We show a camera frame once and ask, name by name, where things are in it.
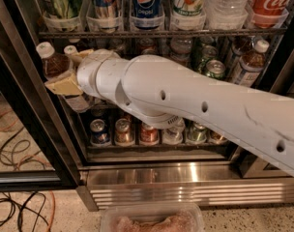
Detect coca-cola can shelf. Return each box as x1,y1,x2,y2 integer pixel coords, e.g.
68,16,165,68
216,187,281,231
252,0,289,28
140,47,158,55

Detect bronze can bottom right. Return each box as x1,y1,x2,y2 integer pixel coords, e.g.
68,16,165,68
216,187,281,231
209,130,227,145

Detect clear water bottle middle shelf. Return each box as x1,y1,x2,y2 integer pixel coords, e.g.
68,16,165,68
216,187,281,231
170,38,192,66

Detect right front tea bottle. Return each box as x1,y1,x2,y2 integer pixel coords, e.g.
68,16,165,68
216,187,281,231
231,39,270,87

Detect black fridge door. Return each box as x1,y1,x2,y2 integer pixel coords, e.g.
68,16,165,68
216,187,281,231
0,0,80,191

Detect red bull can top shelf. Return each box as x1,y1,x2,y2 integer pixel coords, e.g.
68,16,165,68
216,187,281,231
94,0,119,19

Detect black and orange floor cables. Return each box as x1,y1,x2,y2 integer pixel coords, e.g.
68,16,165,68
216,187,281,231
0,100,56,232

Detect right rear tea bottle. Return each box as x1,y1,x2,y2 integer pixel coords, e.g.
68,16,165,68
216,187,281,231
226,36,252,68

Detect front green ginger ale can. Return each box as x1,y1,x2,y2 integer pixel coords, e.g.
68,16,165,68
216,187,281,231
203,60,225,79

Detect iced tea bottle white cap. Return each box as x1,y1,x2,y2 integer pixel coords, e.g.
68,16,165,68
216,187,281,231
35,41,94,114

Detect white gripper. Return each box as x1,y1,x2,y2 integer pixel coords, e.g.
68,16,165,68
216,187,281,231
44,49,129,101

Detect green can shelf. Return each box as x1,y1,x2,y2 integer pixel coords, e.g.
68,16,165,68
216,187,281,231
194,45,219,73
187,122,207,143
40,0,84,20

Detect clear plastic food container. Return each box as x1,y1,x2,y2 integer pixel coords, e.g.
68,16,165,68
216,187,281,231
100,202,205,232

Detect gold can bottom shelf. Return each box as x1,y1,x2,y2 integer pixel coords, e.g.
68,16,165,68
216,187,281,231
115,119,133,143

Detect red can bottom shelf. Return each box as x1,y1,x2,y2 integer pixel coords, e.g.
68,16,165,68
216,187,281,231
139,123,159,143

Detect green can top shelf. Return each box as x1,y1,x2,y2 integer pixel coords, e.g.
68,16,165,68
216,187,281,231
40,0,84,20

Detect green can bottom shelf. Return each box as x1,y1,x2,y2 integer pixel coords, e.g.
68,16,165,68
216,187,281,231
187,122,207,143

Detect water bottle bottom shelf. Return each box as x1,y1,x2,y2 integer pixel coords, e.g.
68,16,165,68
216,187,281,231
162,119,186,145

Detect water bottle top shelf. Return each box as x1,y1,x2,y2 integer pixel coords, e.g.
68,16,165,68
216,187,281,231
207,0,253,17

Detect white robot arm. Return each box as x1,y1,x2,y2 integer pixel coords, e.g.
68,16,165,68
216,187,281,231
44,49,294,177

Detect blue pepsi can bottom shelf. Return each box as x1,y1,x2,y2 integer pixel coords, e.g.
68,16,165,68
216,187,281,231
90,119,110,144

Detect pepsi can top shelf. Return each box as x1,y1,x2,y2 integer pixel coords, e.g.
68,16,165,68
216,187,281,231
132,0,161,18

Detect coca-cola can top shelf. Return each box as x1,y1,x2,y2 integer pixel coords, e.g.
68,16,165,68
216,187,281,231
252,0,289,28

